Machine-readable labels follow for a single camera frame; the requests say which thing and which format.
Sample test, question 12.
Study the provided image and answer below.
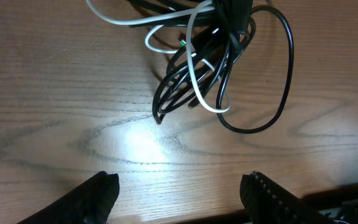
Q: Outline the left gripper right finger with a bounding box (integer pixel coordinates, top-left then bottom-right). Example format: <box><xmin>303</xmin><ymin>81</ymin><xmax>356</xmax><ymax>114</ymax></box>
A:
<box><xmin>239</xmin><ymin>172</ymin><xmax>334</xmax><ymax>224</ymax></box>

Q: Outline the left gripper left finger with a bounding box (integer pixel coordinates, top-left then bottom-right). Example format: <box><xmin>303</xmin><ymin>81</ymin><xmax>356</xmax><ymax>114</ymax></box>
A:
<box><xmin>19</xmin><ymin>171</ymin><xmax>120</xmax><ymax>224</ymax></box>

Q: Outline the black cable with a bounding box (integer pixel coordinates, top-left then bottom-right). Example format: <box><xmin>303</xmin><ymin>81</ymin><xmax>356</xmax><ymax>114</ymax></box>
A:
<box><xmin>126</xmin><ymin>0</ymin><xmax>295</xmax><ymax>134</ymax></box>

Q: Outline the white cable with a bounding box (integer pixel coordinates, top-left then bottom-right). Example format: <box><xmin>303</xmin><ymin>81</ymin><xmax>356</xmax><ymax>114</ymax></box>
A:
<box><xmin>85</xmin><ymin>0</ymin><xmax>231</xmax><ymax>114</ymax></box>

